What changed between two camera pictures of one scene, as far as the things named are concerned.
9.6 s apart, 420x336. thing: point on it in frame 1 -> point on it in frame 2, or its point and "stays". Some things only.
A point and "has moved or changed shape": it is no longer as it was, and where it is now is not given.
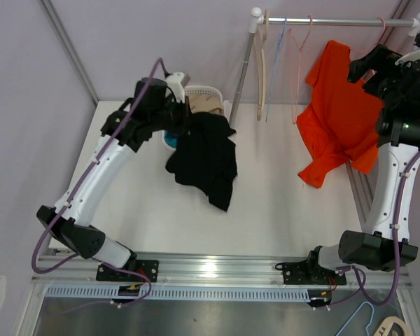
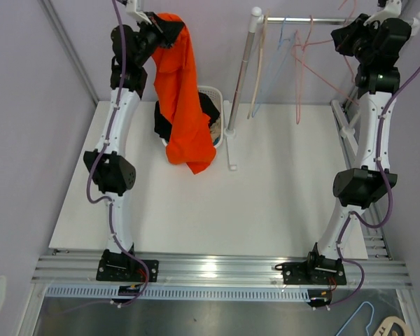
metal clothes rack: [257, 19] stays
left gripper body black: [174, 118] -> [151, 36]
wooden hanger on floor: [385, 327] stays
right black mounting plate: [308, 272] stays
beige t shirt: [208, 103] -> [215, 129]
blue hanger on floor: [370, 323] stays
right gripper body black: [388, 87] -> [356, 42]
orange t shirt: [339, 125] -> [189, 141]
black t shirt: [205, 156] has moved or changed shape
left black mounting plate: [150, 267] stays
